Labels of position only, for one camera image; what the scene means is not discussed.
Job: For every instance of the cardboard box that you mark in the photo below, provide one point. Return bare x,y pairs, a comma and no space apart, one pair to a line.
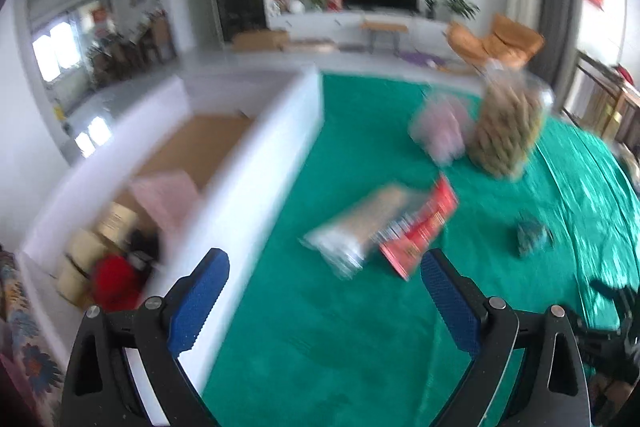
260,41

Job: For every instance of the wooden chairs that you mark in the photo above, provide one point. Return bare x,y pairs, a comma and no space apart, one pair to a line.
600,97

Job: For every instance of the clear jar of snack sticks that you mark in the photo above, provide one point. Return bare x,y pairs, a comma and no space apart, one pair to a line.
507,127

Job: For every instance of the green triangular sachet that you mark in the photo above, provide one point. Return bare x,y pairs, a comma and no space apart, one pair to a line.
534,234

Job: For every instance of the bag of pink foam nets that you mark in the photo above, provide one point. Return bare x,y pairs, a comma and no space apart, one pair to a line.
167,199

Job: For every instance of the white television cabinet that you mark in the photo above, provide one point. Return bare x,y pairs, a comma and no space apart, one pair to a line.
320,24

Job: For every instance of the purple floor mat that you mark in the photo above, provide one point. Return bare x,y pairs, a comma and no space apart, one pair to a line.
420,58

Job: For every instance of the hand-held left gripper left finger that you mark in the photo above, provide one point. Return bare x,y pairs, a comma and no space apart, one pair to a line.
200,302

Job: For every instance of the red gift box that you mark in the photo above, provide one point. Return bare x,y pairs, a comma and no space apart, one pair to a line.
333,1

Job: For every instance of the orange lounge chair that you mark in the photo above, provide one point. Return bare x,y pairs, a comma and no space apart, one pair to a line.
495,42

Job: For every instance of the white storage box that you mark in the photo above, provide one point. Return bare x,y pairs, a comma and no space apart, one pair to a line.
260,167

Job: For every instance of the bag of cotton swabs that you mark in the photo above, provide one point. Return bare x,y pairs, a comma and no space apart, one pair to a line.
360,222

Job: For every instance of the red yarn ball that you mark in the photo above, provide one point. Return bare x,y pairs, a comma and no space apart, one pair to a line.
115,284

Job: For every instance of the green tablecloth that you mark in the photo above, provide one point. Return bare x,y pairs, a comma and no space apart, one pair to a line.
350,347

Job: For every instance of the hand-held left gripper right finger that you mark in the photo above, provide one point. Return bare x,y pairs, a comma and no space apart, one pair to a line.
450,302

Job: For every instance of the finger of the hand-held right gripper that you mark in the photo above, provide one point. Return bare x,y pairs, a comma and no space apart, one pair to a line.
612,291

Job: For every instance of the floral printed cloth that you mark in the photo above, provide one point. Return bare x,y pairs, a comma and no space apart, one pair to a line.
25,347

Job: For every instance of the red packet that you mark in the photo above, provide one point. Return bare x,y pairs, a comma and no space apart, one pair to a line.
425,227

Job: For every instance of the pink foam net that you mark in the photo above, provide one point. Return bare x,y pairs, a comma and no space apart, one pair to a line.
442,127

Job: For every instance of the wooden bench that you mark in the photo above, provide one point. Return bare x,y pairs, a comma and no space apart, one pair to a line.
384,27

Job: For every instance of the small potted plant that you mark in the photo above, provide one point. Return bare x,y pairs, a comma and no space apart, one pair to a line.
430,7

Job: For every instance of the large-leaf potted plant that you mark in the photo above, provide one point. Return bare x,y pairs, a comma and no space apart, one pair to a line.
460,4

